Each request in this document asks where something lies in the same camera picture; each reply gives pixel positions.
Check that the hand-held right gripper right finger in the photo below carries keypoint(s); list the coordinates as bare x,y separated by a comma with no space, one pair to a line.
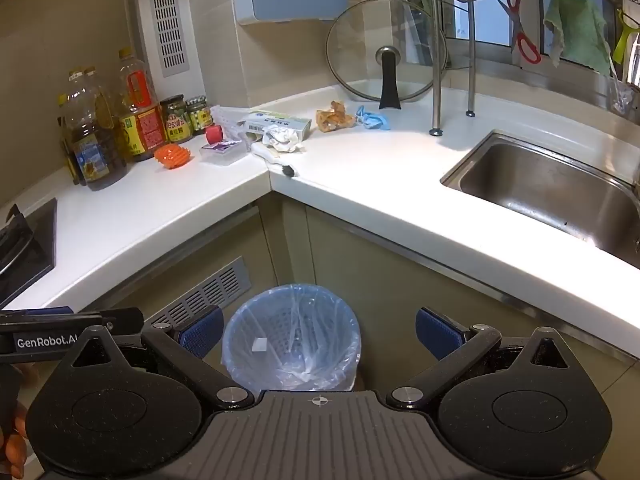
440,332

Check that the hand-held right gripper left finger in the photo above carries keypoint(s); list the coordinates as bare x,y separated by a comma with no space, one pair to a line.
202,332

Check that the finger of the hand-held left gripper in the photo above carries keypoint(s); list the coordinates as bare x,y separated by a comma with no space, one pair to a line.
47,311

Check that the plastic bin with blue liner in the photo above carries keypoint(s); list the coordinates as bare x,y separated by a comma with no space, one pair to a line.
300,320

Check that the clear plastic box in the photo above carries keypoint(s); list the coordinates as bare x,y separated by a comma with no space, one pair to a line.
222,152

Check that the red plastic cap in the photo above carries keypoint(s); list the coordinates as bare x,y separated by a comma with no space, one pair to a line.
214,134

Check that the white tissue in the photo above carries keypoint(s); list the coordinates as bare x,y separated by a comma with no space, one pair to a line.
282,140

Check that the blue plastic glove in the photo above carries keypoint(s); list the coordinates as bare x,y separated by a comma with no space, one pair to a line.
372,119

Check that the white green medicine box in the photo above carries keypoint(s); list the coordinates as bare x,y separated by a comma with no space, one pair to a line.
280,121

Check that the orange snack wrapper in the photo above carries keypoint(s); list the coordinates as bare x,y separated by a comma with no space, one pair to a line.
332,117

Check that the person's left hand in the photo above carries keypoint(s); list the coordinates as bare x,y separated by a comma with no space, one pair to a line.
12,447

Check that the cabinet vent grille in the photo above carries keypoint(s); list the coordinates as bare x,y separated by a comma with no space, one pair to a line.
210,290

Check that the small white paper scrap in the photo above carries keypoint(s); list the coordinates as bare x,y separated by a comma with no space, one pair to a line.
259,345

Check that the black stove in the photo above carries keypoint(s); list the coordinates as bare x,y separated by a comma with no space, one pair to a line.
25,245

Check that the large dark oil bottle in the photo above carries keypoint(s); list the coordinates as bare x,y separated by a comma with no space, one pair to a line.
95,145

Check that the steel sink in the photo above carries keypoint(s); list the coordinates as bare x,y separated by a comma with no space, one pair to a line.
550,190

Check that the large pickle jar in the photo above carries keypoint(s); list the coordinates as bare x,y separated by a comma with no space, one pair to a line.
176,122

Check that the small pickle jar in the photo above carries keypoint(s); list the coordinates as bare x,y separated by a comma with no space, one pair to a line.
197,117

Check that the yellow-capped oil bottle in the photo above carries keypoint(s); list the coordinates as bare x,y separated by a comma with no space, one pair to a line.
97,85

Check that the metal dish rack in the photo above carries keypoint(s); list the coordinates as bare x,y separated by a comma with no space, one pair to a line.
437,60

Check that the red scissors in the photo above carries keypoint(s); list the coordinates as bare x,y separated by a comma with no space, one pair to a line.
525,45

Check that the glass pot lid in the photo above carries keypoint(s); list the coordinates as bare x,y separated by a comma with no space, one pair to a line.
360,40

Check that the green cloth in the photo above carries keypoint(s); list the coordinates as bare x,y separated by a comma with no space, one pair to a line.
575,30

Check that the yellow-green peeler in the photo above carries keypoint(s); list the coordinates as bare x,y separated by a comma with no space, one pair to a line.
622,40

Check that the wall vent grille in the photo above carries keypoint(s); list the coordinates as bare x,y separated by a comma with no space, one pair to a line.
169,25

